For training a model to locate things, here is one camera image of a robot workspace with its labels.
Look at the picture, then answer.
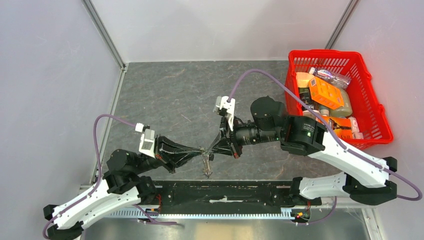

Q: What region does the orange carton box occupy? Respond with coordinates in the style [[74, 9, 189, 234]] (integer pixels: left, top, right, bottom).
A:
[[308, 76, 344, 110]]

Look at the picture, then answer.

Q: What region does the black mounting base plate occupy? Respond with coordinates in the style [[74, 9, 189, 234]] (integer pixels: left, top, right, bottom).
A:
[[141, 180, 322, 215]]

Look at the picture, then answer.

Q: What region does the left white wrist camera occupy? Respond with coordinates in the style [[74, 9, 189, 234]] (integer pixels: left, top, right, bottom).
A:
[[138, 129, 156, 158]]

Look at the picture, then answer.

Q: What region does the pink white packet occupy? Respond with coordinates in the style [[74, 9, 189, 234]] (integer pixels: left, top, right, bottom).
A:
[[348, 116, 364, 139]]

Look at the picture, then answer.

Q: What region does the yellow sponge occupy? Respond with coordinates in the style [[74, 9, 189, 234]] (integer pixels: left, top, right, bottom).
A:
[[295, 72, 315, 88]]

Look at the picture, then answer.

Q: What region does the dark green bottle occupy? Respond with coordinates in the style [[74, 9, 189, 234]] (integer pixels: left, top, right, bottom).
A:
[[298, 87, 320, 114]]

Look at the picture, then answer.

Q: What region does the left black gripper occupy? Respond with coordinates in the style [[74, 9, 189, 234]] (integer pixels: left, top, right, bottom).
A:
[[133, 133, 203, 175]]

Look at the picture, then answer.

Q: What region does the clear plastic bottle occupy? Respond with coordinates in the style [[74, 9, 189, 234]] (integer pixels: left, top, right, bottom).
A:
[[308, 67, 351, 90]]

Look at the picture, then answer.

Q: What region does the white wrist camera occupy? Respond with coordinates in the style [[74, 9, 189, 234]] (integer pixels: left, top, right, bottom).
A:
[[213, 96, 236, 132], [138, 129, 156, 158]]

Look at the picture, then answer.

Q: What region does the beige soap pouch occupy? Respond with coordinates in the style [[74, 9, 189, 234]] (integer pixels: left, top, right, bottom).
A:
[[329, 89, 353, 118]]

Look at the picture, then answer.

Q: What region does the red plastic basket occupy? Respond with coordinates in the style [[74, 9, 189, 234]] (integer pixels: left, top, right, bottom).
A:
[[284, 49, 394, 151]]

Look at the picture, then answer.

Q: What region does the leopard print wrist strap keyring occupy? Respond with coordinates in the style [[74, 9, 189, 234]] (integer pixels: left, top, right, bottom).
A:
[[199, 147, 214, 179]]

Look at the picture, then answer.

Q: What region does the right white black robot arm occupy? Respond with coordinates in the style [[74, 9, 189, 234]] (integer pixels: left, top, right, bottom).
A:
[[208, 96, 397, 206]]

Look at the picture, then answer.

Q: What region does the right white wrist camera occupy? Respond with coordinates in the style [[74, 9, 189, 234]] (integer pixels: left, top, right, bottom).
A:
[[213, 96, 236, 132]]

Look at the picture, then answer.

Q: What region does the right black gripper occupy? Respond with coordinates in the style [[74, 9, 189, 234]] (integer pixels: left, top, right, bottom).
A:
[[207, 113, 282, 158]]

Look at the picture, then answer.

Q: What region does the orange razor package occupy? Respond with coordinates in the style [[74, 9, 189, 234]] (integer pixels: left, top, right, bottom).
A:
[[321, 115, 353, 140]]

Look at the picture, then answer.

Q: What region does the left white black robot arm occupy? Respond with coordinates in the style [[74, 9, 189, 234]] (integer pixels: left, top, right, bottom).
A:
[[42, 133, 206, 240]]

